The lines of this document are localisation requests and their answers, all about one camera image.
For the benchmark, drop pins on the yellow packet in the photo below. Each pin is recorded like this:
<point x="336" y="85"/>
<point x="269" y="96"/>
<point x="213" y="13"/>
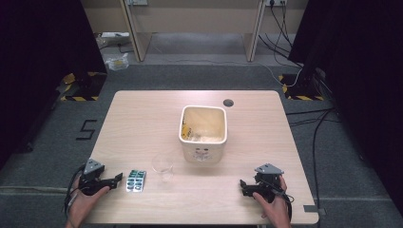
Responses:
<point x="186" y="131"/>

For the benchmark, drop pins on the person's left hand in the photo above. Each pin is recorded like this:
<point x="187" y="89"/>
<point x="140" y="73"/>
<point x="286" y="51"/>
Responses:
<point x="80" y="207"/>

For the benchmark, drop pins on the green pill blister pack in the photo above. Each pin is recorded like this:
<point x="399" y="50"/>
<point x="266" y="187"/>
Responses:
<point x="136" y="181"/>

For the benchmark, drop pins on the grey tape strip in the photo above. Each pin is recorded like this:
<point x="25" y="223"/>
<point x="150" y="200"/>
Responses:
<point x="312" y="208"/>

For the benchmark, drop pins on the hazard striped stand base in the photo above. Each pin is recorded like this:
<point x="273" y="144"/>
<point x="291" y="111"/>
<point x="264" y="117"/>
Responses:
<point x="301" y="91"/>
<point x="79" y="88"/>

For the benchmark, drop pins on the person's right hand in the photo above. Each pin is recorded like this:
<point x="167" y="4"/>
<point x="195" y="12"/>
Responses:
<point x="277" y="212"/>

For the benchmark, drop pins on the white square waste bin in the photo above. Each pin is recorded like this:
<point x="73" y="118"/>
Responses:
<point x="202" y="152"/>

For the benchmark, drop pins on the crumpled white wrapper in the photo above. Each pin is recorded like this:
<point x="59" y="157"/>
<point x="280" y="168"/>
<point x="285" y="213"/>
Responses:
<point x="207" y="138"/>

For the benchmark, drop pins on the clear plastic bag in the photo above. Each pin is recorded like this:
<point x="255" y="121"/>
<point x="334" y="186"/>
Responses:
<point x="117" y="62"/>

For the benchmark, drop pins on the clear plastic cup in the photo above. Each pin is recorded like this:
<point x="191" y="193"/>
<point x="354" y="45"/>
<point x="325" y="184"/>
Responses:
<point x="163" y="166"/>

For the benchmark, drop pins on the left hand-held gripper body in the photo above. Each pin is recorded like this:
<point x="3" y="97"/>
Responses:
<point x="92" y="182"/>

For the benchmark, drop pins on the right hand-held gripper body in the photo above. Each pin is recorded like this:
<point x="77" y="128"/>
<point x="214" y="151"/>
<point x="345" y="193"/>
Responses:
<point x="267" y="182"/>

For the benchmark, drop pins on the black curtain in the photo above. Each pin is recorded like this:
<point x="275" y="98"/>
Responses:
<point x="38" y="63"/>
<point x="364" y="79"/>

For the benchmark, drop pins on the white power strip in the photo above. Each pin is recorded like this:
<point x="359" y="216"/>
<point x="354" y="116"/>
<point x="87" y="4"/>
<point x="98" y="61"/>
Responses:
<point x="114" y="34"/>

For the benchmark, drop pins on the beige wooden desk frame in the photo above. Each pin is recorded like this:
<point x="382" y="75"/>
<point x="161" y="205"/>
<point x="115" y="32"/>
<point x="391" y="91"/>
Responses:
<point x="136" y="34"/>

